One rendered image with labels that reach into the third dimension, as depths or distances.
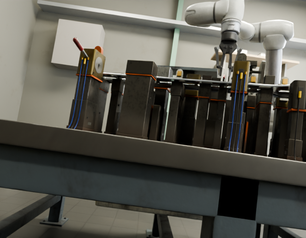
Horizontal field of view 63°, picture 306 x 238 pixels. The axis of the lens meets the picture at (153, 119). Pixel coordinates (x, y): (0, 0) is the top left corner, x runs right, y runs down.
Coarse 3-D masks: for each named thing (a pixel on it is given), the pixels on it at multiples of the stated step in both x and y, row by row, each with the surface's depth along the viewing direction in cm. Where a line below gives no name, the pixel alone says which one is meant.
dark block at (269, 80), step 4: (264, 76) 131; (268, 76) 129; (272, 76) 129; (264, 80) 130; (268, 80) 129; (272, 80) 128; (268, 84) 129; (272, 84) 128; (268, 128) 127; (268, 132) 126
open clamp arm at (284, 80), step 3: (282, 78) 125; (285, 78) 125; (288, 78) 124; (282, 81) 124; (285, 81) 124; (288, 81) 124; (282, 84) 124; (285, 84) 123; (288, 84) 123; (282, 90) 123; (279, 99) 124; (282, 99) 122; (285, 99) 121
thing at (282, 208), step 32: (0, 160) 44; (32, 160) 44; (64, 160) 44; (96, 160) 44; (64, 192) 44; (96, 192) 44; (128, 192) 44; (160, 192) 44; (192, 192) 44; (224, 192) 44; (256, 192) 44; (288, 192) 45; (0, 224) 112; (160, 224) 145; (224, 224) 44; (256, 224) 44; (288, 224) 44
